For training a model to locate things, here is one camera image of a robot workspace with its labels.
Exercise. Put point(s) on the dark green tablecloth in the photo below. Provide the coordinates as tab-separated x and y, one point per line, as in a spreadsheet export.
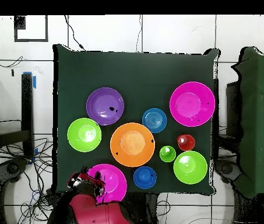
134	74

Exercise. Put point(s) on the black stand with blue tape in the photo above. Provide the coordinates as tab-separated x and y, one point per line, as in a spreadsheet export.
27	105

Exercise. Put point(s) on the orange plastic bowl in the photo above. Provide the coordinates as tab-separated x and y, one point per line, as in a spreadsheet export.
131	142

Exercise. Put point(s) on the orange-red plastic cup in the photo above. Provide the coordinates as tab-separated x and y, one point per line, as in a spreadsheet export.
188	144

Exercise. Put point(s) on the purple plastic bowl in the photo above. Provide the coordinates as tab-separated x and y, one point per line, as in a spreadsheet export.
99	112

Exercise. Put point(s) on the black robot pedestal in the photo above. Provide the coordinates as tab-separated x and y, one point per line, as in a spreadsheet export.
145	210

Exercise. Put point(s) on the black square floor frame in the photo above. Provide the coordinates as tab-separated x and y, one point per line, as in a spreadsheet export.
19	23

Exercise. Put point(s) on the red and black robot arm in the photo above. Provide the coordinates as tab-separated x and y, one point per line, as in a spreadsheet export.
94	210

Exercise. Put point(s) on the green plastic cup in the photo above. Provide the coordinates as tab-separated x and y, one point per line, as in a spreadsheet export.
169	156

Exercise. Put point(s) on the pink plastic bowl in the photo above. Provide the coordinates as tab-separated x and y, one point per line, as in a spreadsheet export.
115	182
187	105

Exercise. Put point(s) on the dark blue bowl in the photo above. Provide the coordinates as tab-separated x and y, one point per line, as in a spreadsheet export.
144	177

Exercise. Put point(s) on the translucent blue bowl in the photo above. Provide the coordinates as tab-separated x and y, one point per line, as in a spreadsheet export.
154	120

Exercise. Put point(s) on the green plastic bowl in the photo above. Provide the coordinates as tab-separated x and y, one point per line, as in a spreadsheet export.
75	140
192	172

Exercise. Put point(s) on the black pedestal foot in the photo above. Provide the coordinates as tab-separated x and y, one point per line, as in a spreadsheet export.
225	169
12	168

